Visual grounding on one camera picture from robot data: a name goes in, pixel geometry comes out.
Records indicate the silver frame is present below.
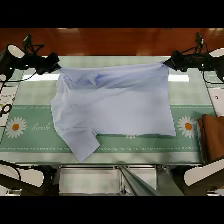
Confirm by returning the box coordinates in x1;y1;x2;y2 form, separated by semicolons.
0;161;224;197

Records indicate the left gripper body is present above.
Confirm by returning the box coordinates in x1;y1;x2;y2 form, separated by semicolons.
35;52;62;75

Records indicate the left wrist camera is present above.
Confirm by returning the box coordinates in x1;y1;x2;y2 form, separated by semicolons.
21;34;45;56

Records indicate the light blue shirt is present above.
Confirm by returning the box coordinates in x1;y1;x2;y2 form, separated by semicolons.
50;61;177;164

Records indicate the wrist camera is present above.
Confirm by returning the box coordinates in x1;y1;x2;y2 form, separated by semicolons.
194;31;206;55
21;34;45;56

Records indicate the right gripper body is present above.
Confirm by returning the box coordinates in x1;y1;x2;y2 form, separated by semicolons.
163;50;189;73

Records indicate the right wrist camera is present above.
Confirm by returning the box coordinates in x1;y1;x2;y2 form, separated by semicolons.
194;31;206;55

